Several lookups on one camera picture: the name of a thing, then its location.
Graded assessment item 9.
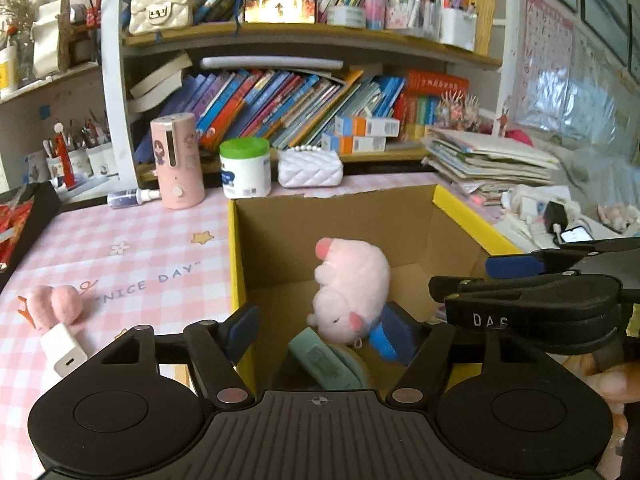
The small pink plush toy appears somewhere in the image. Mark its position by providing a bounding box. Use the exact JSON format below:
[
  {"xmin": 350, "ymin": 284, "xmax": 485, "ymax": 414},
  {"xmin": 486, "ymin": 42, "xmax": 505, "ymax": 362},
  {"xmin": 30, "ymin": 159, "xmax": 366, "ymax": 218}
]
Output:
[{"xmin": 17, "ymin": 285, "xmax": 83, "ymax": 331}]

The pile of red packets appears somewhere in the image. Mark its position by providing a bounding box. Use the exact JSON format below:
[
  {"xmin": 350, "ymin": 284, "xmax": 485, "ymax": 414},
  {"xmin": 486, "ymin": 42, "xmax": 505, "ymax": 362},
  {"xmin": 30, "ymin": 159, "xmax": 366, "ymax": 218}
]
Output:
[{"xmin": 0, "ymin": 202, "xmax": 36, "ymax": 268}]

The black phone charger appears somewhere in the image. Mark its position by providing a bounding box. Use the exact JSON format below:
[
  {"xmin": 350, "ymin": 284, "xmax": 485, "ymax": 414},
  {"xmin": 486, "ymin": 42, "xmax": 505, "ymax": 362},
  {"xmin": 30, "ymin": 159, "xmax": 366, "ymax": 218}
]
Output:
[{"xmin": 544, "ymin": 201, "xmax": 568, "ymax": 233}]

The person's right hand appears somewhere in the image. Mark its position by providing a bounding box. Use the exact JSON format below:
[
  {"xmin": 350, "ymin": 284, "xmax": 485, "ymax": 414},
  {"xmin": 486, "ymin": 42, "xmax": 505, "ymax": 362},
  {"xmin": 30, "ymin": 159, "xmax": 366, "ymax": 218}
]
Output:
[{"xmin": 550, "ymin": 352, "xmax": 630, "ymax": 405}]

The smartphone with lit screen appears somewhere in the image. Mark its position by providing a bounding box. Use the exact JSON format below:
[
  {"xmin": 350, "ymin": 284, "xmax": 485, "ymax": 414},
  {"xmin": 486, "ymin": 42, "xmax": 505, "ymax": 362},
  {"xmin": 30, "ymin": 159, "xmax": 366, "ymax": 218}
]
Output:
[{"xmin": 243, "ymin": 0, "xmax": 318, "ymax": 25}]

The large white pen holder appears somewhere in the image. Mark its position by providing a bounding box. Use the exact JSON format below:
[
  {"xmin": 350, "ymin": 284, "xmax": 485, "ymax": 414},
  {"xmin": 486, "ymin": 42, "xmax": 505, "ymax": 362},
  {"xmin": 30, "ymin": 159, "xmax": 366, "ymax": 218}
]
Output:
[{"xmin": 440, "ymin": 0, "xmax": 478, "ymax": 52}]

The pink bottle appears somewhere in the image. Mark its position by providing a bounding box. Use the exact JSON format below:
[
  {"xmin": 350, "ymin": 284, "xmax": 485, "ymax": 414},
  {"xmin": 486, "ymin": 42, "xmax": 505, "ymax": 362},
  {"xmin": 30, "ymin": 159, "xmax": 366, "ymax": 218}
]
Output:
[{"xmin": 365, "ymin": 0, "xmax": 387, "ymax": 31}]

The red figure pen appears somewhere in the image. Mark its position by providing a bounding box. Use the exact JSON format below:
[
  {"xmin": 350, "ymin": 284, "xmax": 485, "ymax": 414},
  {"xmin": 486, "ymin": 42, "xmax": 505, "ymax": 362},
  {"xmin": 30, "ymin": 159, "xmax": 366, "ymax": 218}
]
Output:
[{"xmin": 54, "ymin": 124, "xmax": 70, "ymax": 187}]

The colourful ornament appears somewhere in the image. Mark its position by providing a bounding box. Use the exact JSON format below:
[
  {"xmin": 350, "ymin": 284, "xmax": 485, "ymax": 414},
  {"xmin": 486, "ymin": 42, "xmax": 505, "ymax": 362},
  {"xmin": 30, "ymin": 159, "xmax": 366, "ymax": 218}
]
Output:
[{"xmin": 435, "ymin": 92, "xmax": 481, "ymax": 131}]

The white canvas bag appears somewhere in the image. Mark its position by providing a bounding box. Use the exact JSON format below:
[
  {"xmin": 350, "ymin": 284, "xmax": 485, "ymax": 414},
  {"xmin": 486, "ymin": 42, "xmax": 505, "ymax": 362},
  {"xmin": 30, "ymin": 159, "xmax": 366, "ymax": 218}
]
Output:
[{"xmin": 31, "ymin": 0, "xmax": 67, "ymax": 80}]

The pink pen holder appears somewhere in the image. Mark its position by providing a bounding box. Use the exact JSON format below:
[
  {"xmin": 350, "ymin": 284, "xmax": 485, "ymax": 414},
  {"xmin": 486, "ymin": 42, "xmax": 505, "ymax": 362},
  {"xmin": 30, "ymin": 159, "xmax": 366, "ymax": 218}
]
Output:
[{"xmin": 387, "ymin": 0, "xmax": 442, "ymax": 41}]

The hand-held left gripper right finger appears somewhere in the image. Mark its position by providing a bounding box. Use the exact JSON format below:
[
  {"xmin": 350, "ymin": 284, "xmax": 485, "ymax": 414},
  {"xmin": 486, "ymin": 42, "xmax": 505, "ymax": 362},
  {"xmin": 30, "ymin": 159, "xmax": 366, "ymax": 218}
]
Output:
[{"xmin": 382, "ymin": 302, "xmax": 556, "ymax": 406}]

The cream quilted handbag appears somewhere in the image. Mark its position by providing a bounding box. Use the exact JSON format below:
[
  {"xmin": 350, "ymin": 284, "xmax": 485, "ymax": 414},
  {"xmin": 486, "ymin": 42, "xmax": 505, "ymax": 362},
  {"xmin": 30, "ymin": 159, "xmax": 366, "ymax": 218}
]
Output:
[{"xmin": 129, "ymin": 0, "xmax": 194, "ymax": 36}]

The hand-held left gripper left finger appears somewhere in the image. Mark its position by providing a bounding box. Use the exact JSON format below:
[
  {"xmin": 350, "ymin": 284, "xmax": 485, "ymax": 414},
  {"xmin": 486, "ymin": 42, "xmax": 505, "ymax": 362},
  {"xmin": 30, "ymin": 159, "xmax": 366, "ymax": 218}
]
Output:
[{"xmin": 87, "ymin": 302, "xmax": 261, "ymax": 408}]

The white bookshelf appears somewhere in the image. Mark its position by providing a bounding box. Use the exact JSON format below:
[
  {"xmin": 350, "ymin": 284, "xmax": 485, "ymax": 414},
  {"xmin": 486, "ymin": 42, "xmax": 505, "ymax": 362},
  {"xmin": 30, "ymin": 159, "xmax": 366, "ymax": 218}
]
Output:
[{"xmin": 0, "ymin": 0, "xmax": 521, "ymax": 186}]

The pink humidifier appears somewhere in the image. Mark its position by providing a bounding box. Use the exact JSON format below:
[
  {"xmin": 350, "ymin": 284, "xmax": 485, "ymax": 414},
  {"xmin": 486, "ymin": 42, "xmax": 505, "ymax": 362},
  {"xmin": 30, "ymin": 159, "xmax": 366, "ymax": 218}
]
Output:
[{"xmin": 150, "ymin": 112, "xmax": 206, "ymax": 210}]

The white charger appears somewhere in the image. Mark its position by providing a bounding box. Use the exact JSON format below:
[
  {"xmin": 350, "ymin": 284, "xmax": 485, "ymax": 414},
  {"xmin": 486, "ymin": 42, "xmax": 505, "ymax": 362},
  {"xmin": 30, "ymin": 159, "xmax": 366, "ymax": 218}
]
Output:
[{"xmin": 40, "ymin": 323, "xmax": 90, "ymax": 378}]

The mint green handheld device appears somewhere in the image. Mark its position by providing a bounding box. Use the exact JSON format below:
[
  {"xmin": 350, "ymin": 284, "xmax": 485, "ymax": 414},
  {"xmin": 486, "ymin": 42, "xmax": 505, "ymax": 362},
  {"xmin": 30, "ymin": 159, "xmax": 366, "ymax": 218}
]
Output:
[{"xmin": 289, "ymin": 327, "xmax": 363, "ymax": 391}]

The pink pig plush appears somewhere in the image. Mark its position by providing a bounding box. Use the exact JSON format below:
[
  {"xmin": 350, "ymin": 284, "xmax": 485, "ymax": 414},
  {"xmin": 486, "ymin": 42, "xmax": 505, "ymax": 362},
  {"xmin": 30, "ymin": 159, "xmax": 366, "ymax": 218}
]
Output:
[{"xmin": 306, "ymin": 237, "xmax": 392, "ymax": 347}]

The black tray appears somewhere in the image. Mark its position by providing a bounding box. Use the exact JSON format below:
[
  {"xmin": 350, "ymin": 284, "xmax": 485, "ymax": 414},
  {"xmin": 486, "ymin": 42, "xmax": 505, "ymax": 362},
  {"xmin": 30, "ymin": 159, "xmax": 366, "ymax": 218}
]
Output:
[{"xmin": 0, "ymin": 180, "xmax": 63, "ymax": 291}]

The orange white medicine box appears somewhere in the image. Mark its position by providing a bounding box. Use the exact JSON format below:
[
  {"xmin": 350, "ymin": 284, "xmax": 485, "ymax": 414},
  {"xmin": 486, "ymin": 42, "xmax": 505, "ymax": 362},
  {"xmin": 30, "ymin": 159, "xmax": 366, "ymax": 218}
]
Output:
[
  {"xmin": 334, "ymin": 115, "xmax": 401, "ymax": 137},
  {"xmin": 321, "ymin": 132, "xmax": 387, "ymax": 155}
]

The stack of magazines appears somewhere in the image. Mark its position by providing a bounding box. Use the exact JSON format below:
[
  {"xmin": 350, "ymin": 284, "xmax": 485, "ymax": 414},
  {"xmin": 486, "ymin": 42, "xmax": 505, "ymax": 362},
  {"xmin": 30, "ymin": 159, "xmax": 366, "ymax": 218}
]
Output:
[{"xmin": 422, "ymin": 127, "xmax": 561, "ymax": 196}]

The small spray bottle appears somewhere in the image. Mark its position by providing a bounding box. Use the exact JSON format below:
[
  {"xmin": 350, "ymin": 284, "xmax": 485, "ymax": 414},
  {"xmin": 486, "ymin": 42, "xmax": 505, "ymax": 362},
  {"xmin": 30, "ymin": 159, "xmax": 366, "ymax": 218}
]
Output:
[{"xmin": 106, "ymin": 187, "xmax": 161, "ymax": 209}]

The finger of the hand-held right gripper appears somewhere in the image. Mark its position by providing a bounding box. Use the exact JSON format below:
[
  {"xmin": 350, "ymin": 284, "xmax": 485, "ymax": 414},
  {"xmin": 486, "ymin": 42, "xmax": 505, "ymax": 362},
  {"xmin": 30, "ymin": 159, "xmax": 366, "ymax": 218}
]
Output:
[
  {"xmin": 484, "ymin": 239, "xmax": 640, "ymax": 277},
  {"xmin": 429, "ymin": 270, "xmax": 622, "ymax": 305}
]

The white jar green lid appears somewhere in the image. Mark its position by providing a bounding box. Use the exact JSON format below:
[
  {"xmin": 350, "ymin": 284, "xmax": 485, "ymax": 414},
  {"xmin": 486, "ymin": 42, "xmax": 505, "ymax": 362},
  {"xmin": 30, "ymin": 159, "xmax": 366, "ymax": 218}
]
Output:
[{"xmin": 219, "ymin": 137, "xmax": 272, "ymax": 200}]

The yellow cardboard box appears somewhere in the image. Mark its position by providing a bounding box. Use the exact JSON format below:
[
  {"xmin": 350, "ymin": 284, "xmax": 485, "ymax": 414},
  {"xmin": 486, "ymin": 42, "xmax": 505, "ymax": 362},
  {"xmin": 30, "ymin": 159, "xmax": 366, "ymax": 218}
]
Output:
[{"xmin": 227, "ymin": 184, "xmax": 526, "ymax": 396}]

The alphabet wall poster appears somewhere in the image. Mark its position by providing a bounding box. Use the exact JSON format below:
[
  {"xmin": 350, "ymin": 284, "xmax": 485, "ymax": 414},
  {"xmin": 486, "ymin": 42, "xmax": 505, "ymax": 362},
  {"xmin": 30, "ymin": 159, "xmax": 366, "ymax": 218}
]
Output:
[{"xmin": 515, "ymin": 0, "xmax": 576, "ymax": 131}]

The white quilted purse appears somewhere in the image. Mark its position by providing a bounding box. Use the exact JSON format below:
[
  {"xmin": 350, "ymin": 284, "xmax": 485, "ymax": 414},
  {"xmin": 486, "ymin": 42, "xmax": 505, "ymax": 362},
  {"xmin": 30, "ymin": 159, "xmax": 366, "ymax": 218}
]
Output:
[{"xmin": 277, "ymin": 145, "xmax": 345, "ymax": 188}]

